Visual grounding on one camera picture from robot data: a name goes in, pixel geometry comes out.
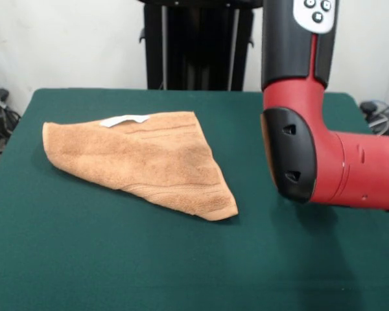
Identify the tan terry towel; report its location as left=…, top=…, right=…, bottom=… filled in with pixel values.
left=41, top=110, right=240, bottom=222

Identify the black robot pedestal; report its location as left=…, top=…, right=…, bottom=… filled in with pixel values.
left=137, top=0, right=266, bottom=91

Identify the dark green table cloth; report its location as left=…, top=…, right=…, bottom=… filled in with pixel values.
left=0, top=87, right=389, bottom=311

